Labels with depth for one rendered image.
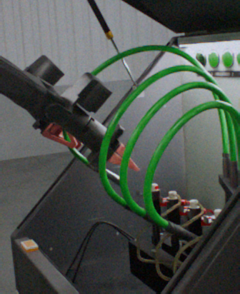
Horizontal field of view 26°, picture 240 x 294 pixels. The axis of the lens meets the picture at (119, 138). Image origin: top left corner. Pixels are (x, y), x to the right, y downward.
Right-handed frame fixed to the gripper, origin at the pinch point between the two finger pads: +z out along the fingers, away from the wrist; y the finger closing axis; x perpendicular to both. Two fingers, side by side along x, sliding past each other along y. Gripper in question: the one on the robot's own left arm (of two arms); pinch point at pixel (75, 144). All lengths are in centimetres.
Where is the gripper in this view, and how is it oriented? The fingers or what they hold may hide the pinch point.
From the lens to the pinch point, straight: 119.5
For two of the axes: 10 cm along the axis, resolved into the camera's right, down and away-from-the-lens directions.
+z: 6.8, 6.9, -2.4
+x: -6.7, 7.2, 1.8
